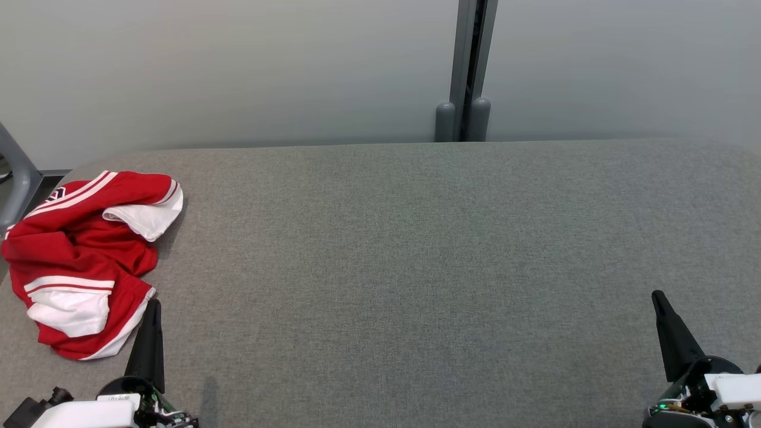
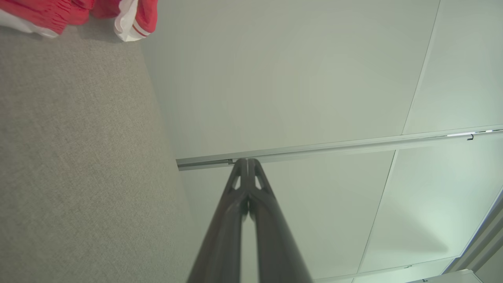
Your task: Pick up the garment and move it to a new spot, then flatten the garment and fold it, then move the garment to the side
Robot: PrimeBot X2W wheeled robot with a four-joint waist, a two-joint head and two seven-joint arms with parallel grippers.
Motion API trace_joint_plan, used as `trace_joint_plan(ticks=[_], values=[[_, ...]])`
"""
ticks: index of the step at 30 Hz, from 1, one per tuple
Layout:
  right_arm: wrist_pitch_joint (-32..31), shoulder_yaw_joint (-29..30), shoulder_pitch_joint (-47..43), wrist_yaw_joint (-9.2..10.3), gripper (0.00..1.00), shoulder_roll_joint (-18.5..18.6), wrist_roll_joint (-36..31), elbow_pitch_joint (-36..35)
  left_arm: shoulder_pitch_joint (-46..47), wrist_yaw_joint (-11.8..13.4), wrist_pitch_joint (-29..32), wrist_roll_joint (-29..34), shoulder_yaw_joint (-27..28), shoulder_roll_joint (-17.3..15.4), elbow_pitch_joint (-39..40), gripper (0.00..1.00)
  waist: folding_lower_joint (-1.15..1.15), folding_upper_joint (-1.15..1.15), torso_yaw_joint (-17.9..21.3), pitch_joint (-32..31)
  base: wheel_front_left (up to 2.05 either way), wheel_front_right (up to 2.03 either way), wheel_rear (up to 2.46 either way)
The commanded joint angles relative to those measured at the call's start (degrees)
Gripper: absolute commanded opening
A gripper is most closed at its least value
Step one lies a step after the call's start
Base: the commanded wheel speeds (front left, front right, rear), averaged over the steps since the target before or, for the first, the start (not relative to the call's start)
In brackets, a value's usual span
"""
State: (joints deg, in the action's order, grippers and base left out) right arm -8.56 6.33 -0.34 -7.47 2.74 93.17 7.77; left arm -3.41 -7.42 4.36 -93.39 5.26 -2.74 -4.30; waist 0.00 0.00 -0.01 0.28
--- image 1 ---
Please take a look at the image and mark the grey partition post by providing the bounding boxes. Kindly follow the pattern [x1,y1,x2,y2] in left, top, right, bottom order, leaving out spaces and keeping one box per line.
[449,0,499,143]

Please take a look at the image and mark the grey metal desk leg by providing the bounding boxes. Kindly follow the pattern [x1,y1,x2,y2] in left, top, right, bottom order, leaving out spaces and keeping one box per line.
[0,123,43,235]

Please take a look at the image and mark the grey cylindrical post bumper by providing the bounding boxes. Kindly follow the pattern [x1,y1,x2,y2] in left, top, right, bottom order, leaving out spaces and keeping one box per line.
[435,102,457,143]
[468,97,492,142]

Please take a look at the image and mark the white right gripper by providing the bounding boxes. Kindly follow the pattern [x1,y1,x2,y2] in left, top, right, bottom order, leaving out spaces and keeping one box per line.
[642,290,761,428]

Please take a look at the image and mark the red white basketball jersey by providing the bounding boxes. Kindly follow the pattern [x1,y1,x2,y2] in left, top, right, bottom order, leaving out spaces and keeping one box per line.
[0,171,184,345]

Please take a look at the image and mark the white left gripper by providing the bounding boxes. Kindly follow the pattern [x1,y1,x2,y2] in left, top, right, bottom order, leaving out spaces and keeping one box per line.
[33,298,200,428]

